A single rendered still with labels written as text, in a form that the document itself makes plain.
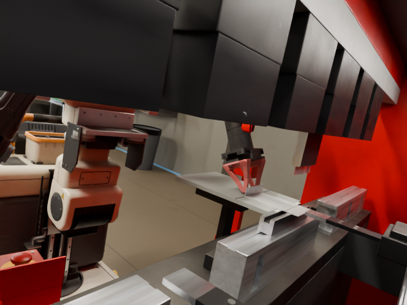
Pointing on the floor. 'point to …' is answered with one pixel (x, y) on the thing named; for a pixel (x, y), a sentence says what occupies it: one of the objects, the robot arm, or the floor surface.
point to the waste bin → (151, 144)
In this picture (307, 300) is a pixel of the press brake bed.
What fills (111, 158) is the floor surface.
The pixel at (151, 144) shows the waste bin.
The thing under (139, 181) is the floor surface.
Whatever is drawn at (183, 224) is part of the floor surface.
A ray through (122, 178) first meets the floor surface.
